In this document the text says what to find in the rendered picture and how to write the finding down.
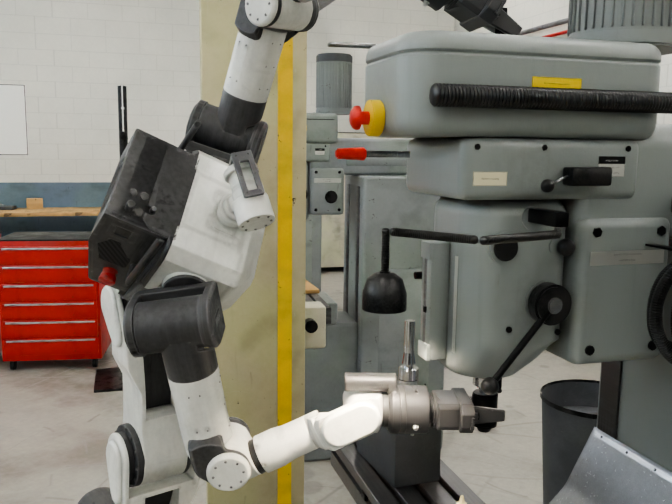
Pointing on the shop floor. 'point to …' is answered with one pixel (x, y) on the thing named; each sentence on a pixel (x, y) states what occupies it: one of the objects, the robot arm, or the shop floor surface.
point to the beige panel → (259, 336)
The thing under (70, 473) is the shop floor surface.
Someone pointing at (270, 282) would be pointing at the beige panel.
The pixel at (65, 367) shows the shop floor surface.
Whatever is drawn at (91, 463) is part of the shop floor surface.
